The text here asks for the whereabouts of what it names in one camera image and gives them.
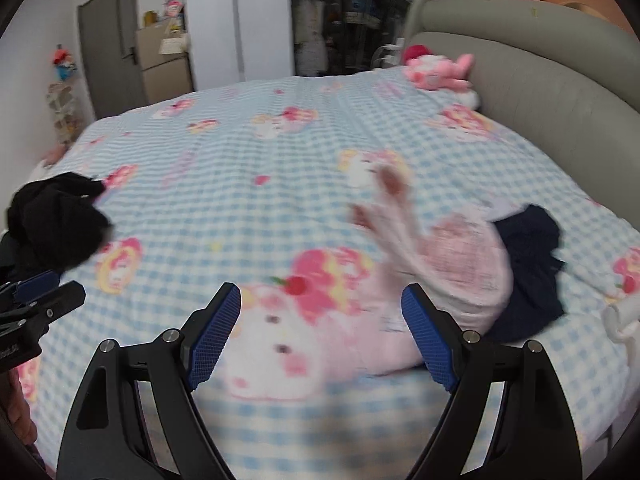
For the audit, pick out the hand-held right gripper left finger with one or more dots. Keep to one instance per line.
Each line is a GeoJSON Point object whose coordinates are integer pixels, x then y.
{"type": "Point", "coordinates": [215, 340]}

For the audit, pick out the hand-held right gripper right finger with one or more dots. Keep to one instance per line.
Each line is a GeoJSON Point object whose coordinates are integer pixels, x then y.
{"type": "Point", "coordinates": [430, 345]}

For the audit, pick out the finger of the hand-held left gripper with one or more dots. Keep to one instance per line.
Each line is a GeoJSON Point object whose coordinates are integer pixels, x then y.
{"type": "Point", "coordinates": [55, 302]}
{"type": "Point", "coordinates": [35, 280]}

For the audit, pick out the pink printed pajama pants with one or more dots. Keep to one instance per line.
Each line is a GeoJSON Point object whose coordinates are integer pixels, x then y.
{"type": "Point", "coordinates": [450, 270]}

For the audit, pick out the person's left hand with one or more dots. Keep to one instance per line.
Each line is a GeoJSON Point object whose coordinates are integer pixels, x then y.
{"type": "Point", "coordinates": [22, 410]}

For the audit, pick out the black garment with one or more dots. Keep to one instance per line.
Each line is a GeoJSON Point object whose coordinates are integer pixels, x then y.
{"type": "Point", "coordinates": [55, 220]}

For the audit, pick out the navy garment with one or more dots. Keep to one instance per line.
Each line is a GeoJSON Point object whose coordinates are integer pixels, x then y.
{"type": "Point", "coordinates": [525, 270]}

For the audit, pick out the white tiered rack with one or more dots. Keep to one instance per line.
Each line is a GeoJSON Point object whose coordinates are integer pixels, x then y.
{"type": "Point", "coordinates": [64, 110]}

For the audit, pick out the blue checkered printed blanket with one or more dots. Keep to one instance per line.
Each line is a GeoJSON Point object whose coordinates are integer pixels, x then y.
{"type": "Point", "coordinates": [225, 160]}

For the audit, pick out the white rolled cloth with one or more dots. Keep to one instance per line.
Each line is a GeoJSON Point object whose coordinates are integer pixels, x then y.
{"type": "Point", "coordinates": [622, 320]}

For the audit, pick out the grey door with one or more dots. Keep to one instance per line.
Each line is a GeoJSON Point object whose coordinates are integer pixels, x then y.
{"type": "Point", "coordinates": [105, 60]}

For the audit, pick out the pink plush toy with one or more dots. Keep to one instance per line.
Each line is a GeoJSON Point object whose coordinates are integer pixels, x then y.
{"type": "Point", "coordinates": [440, 72]}

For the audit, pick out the grey upholstered headboard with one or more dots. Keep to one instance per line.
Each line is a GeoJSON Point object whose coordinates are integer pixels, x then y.
{"type": "Point", "coordinates": [550, 85]}

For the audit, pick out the yellow toy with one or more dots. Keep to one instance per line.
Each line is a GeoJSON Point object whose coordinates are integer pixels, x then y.
{"type": "Point", "coordinates": [150, 17]}

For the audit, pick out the pink toy figure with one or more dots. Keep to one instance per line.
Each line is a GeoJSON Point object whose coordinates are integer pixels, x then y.
{"type": "Point", "coordinates": [173, 7]}

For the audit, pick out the dark glass wardrobe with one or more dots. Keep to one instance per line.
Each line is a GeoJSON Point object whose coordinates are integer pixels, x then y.
{"type": "Point", "coordinates": [325, 35]}

